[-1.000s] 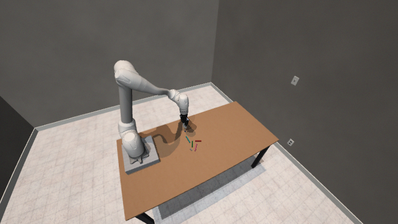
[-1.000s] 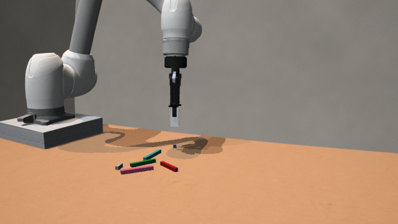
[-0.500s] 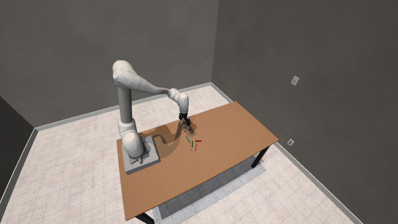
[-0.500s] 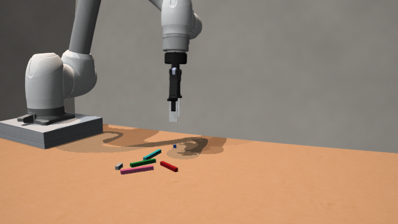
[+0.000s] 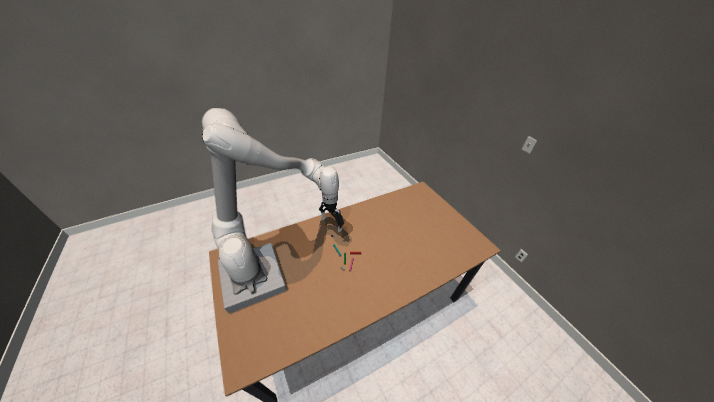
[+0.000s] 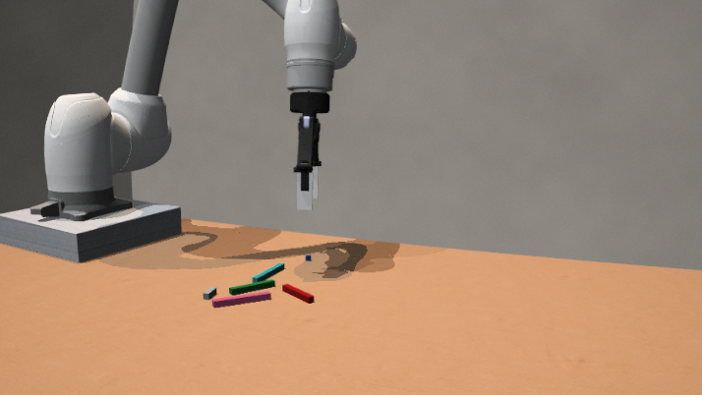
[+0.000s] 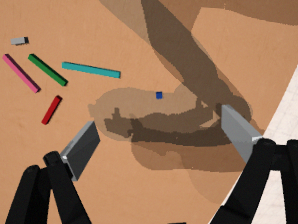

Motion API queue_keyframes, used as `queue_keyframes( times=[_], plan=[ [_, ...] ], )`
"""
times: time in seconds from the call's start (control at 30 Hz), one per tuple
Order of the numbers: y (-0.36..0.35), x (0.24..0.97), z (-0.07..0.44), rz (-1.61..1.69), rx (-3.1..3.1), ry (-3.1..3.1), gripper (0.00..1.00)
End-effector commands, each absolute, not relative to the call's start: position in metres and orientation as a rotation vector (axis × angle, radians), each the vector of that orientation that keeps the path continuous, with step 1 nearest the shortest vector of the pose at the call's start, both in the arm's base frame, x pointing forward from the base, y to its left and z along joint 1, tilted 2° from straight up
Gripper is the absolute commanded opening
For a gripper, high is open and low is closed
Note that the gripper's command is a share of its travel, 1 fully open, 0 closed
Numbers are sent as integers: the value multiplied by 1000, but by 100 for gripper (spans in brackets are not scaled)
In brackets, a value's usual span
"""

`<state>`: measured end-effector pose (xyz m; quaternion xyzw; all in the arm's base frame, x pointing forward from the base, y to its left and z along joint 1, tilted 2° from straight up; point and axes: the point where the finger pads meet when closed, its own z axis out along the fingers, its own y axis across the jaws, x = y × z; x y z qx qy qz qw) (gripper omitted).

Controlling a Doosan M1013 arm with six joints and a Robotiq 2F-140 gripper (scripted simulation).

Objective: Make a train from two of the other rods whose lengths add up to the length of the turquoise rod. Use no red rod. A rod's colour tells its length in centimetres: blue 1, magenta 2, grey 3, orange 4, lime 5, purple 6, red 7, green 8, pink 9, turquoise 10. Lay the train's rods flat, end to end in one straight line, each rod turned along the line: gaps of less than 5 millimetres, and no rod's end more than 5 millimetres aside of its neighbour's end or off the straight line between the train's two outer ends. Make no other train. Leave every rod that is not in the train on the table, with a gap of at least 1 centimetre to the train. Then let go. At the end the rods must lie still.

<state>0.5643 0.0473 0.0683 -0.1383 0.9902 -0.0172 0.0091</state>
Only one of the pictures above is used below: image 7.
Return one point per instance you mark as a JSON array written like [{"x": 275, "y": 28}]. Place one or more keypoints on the pink rod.
[{"x": 21, "y": 73}]

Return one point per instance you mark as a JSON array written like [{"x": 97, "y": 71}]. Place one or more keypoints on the green rod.
[{"x": 47, "y": 69}]

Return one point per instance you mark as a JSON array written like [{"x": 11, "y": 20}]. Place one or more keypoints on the small blue cube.
[{"x": 159, "y": 95}]

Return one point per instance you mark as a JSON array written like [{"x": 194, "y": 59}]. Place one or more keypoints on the red rod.
[{"x": 51, "y": 109}]

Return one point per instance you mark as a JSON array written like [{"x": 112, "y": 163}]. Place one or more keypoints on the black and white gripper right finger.
[{"x": 260, "y": 155}]

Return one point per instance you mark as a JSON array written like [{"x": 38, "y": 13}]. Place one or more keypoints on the turquoise rod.
[{"x": 91, "y": 69}]

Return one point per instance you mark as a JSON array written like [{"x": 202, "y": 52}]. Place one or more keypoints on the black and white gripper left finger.
[{"x": 31, "y": 201}]

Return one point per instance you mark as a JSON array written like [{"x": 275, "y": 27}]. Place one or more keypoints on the grey rod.
[{"x": 20, "y": 40}]

